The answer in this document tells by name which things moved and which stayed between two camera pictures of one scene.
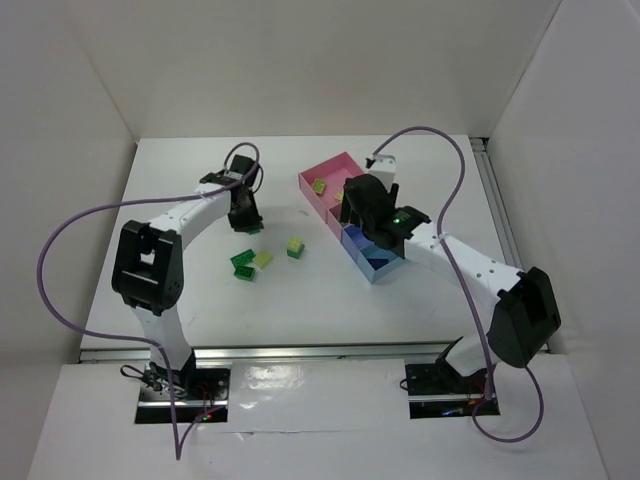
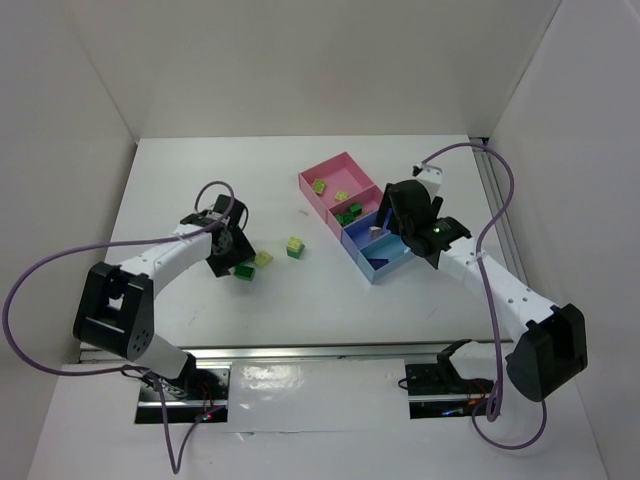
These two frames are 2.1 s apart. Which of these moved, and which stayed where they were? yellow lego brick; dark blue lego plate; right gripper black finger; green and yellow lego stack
Moved: right gripper black finger
Stayed: yellow lego brick; dark blue lego plate; green and yellow lego stack
